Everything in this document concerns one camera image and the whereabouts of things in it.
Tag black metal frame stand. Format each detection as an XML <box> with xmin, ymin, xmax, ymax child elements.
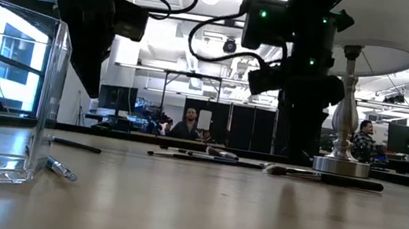
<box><xmin>154</xmin><ymin>67</ymin><xmax>225</xmax><ymax>144</ymax></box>

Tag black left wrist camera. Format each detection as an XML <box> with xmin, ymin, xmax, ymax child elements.
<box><xmin>108</xmin><ymin>0</ymin><xmax>152</xmax><ymax>43</ymax></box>

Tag white shade silver table lamp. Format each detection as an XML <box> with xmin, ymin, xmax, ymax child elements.
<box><xmin>309</xmin><ymin>0</ymin><xmax>409</xmax><ymax>185</ymax></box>

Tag person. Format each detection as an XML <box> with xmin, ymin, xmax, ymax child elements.
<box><xmin>349</xmin><ymin>118</ymin><xmax>382</xmax><ymax>165</ymax></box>
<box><xmin>166</xmin><ymin>104</ymin><xmax>210</xmax><ymax>143</ymax></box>

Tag black brush pale ferrule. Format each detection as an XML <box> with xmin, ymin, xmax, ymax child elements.
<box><xmin>145</xmin><ymin>148</ymin><xmax>265</xmax><ymax>172</ymax></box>

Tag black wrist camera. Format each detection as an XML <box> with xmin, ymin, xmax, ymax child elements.
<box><xmin>245</xmin><ymin>63</ymin><xmax>287</xmax><ymax>100</ymax></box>
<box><xmin>108</xmin><ymin>0</ymin><xmax>152</xmax><ymax>43</ymax></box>

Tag black ceiling camera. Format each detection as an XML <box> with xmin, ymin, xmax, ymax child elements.
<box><xmin>221</xmin><ymin>36</ymin><xmax>239</xmax><ymax>56</ymax></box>

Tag thin black pencil left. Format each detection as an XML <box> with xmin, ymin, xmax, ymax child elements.
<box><xmin>50</xmin><ymin>136</ymin><xmax>104</xmax><ymax>155</ymax></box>

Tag dark framed window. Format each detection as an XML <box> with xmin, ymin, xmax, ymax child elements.
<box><xmin>0</xmin><ymin>4</ymin><xmax>55</xmax><ymax>118</ymax></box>

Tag slim black makeup brush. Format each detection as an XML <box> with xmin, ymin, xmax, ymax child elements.
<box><xmin>176</xmin><ymin>147</ymin><xmax>224</xmax><ymax>162</ymax></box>

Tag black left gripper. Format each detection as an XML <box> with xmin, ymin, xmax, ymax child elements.
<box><xmin>44</xmin><ymin>0</ymin><xmax>122</xmax><ymax>101</ymax></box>

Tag silver capped cosmetic tube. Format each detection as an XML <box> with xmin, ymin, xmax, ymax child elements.
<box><xmin>203</xmin><ymin>146</ymin><xmax>242</xmax><ymax>162</ymax></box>

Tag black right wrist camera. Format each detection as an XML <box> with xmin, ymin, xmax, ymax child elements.
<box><xmin>245</xmin><ymin>63</ymin><xmax>287</xmax><ymax>100</ymax></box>

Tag large fluffy powder brush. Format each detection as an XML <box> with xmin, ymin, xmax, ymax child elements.
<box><xmin>264</xmin><ymin>163</ymin><xmax>386</xmax><ymax>194</ymax></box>

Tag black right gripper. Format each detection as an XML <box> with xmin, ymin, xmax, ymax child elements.
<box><xmin>272</xmin><ymin>67</ymin><xmax>349</xmax><ymax>169</ymax></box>

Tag black partition panels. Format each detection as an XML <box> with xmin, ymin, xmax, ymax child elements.
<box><xmin>179</xmin><ymin>96</ymin><xmax>281</xmax><ymax>155</ymax></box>

